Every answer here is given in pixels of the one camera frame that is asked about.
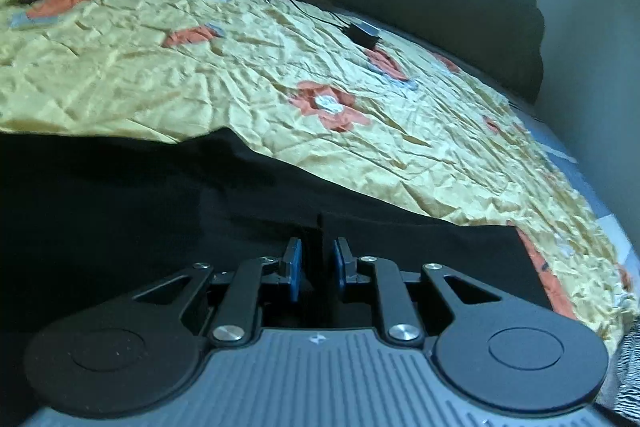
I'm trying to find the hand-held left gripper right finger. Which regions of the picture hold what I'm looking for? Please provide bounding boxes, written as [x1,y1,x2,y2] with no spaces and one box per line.
[332,237,503,348]

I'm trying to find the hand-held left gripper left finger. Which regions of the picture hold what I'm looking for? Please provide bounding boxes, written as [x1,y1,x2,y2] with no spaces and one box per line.
[132,237,303,348]

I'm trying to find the black pants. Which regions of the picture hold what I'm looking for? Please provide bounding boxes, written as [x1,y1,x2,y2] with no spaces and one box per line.
[0,128,555,423]

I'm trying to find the yellow floral bedspread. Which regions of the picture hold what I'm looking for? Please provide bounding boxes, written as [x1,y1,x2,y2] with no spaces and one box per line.
[0,0,637,344]

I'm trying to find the black power adapter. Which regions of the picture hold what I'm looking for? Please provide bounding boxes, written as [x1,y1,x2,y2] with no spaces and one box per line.
[348,21,384,48]

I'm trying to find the zebra striped cloth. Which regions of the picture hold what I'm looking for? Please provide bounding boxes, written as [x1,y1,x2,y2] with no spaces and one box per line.
[594,319,640,427]

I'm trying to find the black adapter cable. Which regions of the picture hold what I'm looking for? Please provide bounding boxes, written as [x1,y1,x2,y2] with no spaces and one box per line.
[262,0,352,29]

